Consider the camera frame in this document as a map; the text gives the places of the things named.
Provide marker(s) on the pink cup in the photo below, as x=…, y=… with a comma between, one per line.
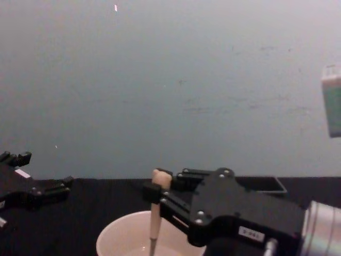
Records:
x=125, y=234

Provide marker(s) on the white and green box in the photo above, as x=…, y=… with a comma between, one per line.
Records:
x=333, y=106

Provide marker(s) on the plain pale wall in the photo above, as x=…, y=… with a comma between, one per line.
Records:
x=160, y=93

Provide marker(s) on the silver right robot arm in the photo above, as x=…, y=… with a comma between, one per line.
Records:
x=323, y=229

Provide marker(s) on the cream plastic dropper tool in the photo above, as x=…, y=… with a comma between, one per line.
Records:
x=155, y=221

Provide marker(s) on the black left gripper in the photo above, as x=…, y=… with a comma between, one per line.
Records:
x=16, y=189

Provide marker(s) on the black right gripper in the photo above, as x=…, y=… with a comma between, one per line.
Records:
x=239, y=210

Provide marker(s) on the black table cloth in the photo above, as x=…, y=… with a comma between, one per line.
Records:
x=80, y=226

